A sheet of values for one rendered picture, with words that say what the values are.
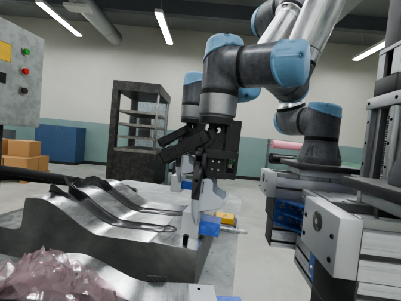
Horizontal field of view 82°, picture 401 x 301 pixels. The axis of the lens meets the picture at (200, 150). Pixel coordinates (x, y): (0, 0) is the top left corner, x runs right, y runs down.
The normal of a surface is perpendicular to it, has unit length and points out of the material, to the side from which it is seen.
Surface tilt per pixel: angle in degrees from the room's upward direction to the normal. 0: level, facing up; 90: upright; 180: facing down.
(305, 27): 89
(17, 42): 90
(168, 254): 90
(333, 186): 90
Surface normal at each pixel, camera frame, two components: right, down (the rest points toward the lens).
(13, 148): 0.09, 0.06
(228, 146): -0.20, 0.04
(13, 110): 0.98, 0.10
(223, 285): 0.10, -0.99
